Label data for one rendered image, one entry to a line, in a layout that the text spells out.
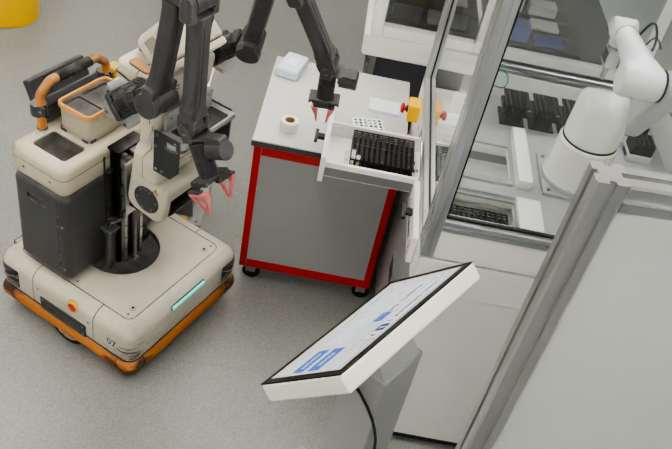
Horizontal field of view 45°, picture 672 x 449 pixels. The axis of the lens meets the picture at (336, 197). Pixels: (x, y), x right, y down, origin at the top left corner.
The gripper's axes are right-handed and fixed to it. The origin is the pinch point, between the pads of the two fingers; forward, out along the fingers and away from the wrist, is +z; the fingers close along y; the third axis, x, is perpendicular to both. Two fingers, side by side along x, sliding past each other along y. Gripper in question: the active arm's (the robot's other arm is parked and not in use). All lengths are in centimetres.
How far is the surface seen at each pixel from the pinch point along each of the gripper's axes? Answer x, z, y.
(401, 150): 4.8, 10.4, 29.6
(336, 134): 14.6, 15.4, 6.2
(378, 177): -9.6, 12.9, 22.7
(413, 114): 32.6, 12.7, 33.7
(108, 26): 198, 96, -139
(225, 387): -41, 99, -18
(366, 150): 0.7, 10.1, 17.3
